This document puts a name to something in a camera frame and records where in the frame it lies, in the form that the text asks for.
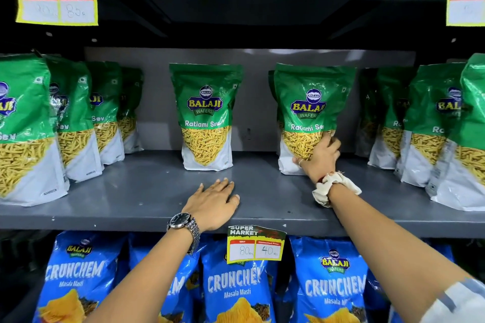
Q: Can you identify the white blue striped sleeve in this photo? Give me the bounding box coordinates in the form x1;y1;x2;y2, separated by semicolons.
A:
420;277;485;323

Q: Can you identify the person's right forearm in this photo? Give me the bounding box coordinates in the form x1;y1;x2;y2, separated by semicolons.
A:
327;184;473;323

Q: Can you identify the row of blue chip packets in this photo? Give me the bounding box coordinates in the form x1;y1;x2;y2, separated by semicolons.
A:
32;231;456;323

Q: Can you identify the silver metal wristwatch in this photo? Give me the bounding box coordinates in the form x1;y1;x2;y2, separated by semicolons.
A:
167;212;201;255

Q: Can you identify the person's left hand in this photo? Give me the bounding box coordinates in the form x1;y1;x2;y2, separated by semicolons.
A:
182;178;240;233

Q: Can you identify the white fabric scrunchie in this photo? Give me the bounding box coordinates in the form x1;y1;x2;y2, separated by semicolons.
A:
312;171;362;208

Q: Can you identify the person's right hand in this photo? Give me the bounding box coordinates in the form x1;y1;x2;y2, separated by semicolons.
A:
293;131;342;184

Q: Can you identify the green noodle snack pouch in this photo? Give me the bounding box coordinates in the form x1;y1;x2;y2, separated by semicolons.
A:
274;63;357;176

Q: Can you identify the grey metal shelf board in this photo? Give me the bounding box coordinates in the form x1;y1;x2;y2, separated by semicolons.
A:
0;150;485;239

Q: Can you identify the person's left forearm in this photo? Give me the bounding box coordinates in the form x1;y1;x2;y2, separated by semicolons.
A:
85;229;198;323

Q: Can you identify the row of green snack packets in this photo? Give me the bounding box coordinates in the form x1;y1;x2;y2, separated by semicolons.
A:
0;53;485;212

